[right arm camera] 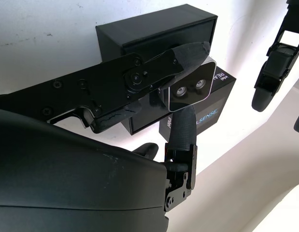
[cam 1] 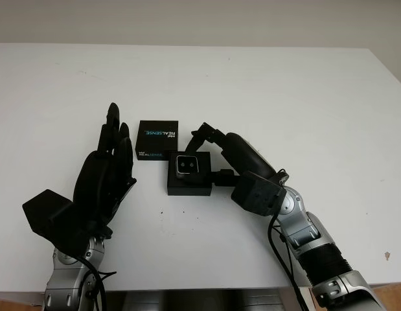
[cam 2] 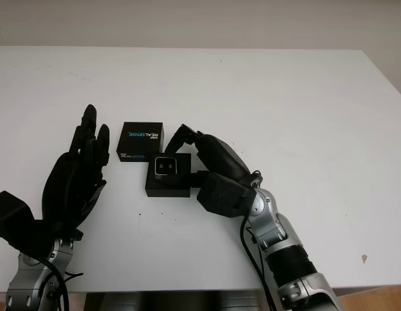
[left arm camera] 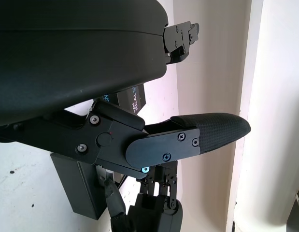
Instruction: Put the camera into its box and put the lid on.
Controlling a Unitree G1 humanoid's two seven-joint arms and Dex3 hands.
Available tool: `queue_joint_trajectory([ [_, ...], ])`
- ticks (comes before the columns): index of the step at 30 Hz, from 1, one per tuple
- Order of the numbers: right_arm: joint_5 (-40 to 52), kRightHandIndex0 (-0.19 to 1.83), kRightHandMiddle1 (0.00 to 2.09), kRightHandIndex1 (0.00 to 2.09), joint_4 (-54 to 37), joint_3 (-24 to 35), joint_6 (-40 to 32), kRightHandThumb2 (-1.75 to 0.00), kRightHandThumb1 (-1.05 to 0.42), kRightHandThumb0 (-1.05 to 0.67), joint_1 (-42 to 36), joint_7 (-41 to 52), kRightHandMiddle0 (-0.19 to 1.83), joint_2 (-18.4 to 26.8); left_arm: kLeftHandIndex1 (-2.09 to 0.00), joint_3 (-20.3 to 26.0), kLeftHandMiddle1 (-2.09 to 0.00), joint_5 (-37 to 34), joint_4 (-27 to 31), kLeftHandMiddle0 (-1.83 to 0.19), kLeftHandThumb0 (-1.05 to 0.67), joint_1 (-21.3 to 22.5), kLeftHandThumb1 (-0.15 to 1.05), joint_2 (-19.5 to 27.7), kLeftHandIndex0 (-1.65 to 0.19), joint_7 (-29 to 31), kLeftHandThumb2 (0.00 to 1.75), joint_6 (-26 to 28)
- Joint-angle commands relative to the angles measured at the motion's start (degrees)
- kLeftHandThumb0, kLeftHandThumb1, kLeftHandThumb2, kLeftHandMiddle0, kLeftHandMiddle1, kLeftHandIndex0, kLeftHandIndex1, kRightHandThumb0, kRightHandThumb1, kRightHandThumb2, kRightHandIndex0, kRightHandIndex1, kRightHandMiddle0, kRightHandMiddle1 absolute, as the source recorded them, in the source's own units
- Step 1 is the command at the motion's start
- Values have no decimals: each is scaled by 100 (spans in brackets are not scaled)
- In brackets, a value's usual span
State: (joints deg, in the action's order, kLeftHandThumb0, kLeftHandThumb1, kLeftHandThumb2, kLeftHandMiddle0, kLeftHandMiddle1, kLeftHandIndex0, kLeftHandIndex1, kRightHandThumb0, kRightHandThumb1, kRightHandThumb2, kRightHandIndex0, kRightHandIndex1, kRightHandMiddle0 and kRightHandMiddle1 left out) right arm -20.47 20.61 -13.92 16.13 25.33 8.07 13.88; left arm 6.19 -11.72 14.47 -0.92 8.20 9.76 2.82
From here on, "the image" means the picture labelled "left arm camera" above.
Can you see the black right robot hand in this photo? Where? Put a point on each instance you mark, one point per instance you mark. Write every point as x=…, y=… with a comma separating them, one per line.
x=149, y=212

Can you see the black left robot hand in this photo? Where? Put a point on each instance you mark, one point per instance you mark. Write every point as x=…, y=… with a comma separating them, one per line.
x=67, y=60

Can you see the black RealSense box lid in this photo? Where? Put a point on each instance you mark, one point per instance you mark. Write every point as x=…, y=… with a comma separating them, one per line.
x=130, y=99

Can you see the black box base foam insert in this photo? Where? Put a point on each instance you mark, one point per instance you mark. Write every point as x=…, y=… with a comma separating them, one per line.
x=76, y=183

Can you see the dark blurred background object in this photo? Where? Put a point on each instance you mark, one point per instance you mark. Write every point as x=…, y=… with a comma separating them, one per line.
x=296, y=215

